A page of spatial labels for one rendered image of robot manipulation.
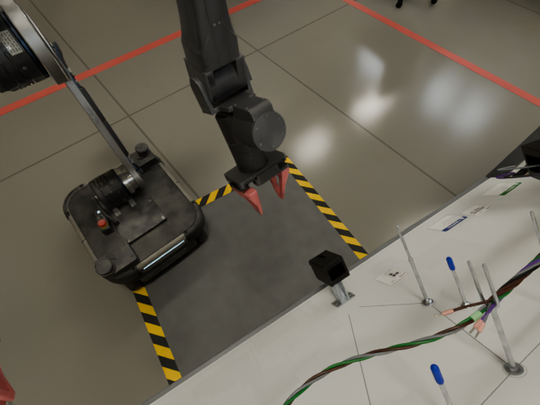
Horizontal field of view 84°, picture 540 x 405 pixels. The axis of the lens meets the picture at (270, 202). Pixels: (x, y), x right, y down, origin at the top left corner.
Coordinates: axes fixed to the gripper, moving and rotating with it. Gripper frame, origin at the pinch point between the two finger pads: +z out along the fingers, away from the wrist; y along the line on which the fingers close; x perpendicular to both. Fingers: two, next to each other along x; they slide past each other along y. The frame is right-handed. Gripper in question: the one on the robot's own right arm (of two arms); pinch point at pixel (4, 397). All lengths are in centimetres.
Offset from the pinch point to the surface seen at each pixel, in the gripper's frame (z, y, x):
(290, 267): 87, 72, 59
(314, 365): 15.7, 37.1, -21.1
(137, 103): 4, 69, 205
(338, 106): 54, 181, 118
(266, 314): 92, 46, 51
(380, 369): 13, 43, -29
